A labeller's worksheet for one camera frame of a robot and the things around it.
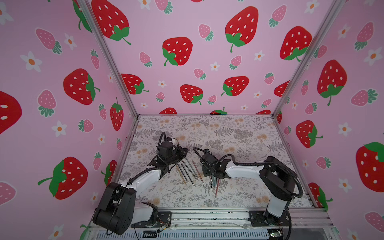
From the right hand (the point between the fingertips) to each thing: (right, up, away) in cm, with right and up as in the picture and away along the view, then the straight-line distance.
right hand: (202, 170), depth 90 cm
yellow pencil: (-14, -3, +1) cm, 14 cm away
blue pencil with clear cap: (-7, 0, +3) cm, 7 cm away
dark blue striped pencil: (-10, -2, 0) cm, 10 cm away
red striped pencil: (-3, -1, +1) cm, 3 cm away
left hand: (-8, +13, -4) cm, 16 cm away
